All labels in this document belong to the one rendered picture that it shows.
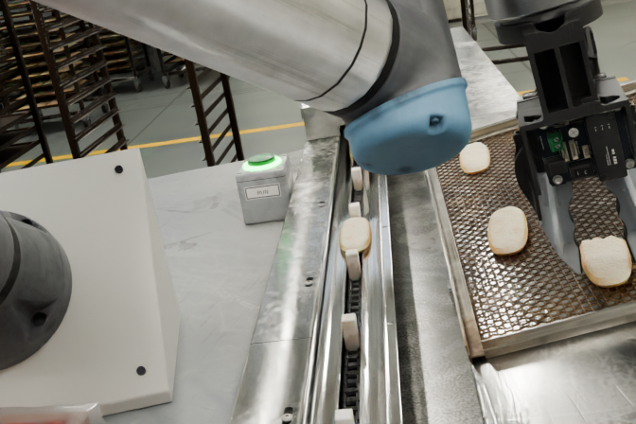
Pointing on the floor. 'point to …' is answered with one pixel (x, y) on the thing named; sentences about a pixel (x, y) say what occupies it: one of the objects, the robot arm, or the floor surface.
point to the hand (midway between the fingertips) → (603, 247)
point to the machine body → (482, 78)
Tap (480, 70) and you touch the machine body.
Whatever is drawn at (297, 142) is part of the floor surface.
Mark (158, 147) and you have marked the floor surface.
